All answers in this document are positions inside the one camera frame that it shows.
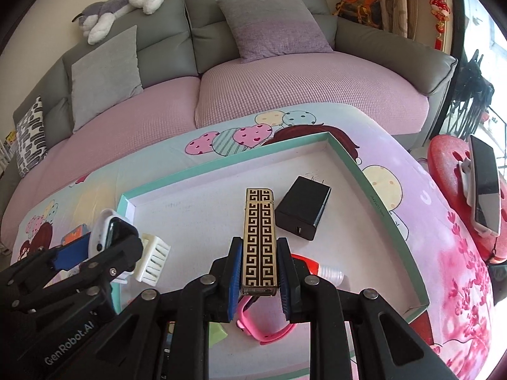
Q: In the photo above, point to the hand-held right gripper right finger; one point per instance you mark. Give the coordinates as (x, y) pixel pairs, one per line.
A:
(286, 285)

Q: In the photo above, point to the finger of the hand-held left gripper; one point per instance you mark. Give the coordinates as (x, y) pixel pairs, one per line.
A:
(115, 253)
(73, 251)

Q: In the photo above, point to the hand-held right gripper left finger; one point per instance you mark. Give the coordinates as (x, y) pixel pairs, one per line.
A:
(234, 281)

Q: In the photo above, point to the white smartwatch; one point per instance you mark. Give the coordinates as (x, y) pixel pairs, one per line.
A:
(105, 229)

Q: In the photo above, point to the red glue bottle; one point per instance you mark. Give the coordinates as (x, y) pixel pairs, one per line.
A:
(307, 265)

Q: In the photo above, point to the white hair claw clip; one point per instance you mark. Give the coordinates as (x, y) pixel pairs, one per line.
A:
(152, 259)

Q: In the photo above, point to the gold black patterned case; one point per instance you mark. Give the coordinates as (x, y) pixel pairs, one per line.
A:
(259, 241)

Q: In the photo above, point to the pink smartwatch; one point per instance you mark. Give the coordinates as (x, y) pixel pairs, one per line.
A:
(269, 334)

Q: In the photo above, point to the light green item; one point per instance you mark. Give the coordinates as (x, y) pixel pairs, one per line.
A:
(218, 334)

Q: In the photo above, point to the teal shallow cardboard box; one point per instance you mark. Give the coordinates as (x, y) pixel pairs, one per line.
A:
(198, 213)

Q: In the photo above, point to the black power adapter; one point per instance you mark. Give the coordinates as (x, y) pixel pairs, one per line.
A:
(303, 209)

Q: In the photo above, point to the orange plastic item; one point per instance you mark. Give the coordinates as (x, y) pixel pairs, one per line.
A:
(73, 237)

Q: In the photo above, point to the black white patterned pillow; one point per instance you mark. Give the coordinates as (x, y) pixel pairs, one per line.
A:
(31, 138)

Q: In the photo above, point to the stack of papers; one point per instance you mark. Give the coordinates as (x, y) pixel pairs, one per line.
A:
(6, 146)

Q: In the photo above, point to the grey pillow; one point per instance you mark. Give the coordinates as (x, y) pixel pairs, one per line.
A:
(105, 75)

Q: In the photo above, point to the pink sofa cover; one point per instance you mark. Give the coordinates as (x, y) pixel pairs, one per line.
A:
(277, 83)

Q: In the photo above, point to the smartphone on red stool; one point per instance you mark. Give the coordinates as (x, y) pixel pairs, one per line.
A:
(467, 174)

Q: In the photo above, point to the grey sofa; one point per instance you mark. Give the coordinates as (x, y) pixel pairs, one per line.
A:
(166, 19)

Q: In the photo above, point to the grey white plush dog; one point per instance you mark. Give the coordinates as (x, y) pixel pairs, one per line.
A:
(119, 4)

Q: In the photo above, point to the lilac pillow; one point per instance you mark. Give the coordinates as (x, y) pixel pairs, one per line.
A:
(273, 27)

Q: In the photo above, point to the black metal rack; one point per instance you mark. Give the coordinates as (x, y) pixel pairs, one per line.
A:
(471, 99)

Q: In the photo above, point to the orange printed cloth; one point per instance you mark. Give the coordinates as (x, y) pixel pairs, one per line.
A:
(358, 2)

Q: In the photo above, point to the beige patterned curtain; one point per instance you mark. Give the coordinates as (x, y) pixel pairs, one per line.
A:
(396, 0)

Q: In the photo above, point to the red hanging decoration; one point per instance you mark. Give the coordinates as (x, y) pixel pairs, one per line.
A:
(439, 8)

